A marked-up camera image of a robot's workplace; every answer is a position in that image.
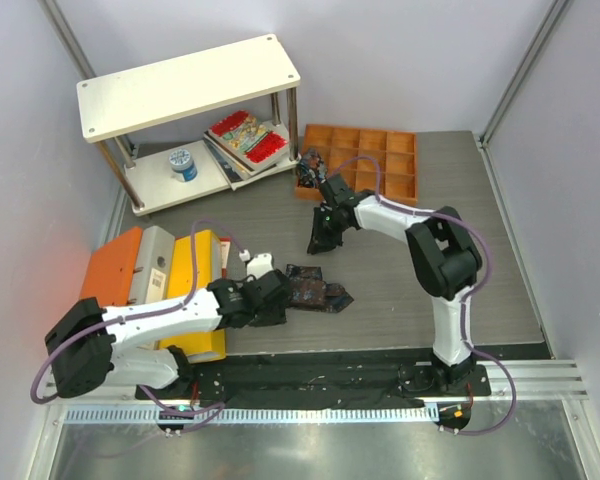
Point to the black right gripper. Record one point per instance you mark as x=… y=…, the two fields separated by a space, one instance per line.
x=321 y=242

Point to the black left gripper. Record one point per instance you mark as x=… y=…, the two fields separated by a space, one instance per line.
x=276 y=315

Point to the brown blue-flowered tie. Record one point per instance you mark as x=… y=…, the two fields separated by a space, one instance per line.
x=311 y=292

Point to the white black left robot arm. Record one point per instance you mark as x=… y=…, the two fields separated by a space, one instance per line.
x=91 y=343

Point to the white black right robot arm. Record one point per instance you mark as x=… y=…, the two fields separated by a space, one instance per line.
x=445 y=259

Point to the orange compartment tray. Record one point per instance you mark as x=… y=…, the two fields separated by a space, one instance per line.
x=367 y=159

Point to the lower stacked books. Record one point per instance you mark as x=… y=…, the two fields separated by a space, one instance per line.
x=237 y=176

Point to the red patterned book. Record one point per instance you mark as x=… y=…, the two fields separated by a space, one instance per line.
x=253 y=143

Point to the grey binder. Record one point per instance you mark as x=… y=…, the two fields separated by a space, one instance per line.
x=152 y=268

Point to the blue white jar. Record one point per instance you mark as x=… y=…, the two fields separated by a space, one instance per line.
x=182 y=165

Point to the orange binder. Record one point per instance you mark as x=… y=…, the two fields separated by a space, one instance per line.
x=110 y=270

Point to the white two-tier shelf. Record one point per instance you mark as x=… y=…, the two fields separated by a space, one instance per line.
x=139 y=98

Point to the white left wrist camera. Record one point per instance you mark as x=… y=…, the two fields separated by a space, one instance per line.
x=257 y=266

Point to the white slotted cable duct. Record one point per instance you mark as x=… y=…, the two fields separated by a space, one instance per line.
x=146 y=414

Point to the aluminium extrusion rail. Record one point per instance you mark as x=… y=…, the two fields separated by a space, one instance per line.
x=533 y=379

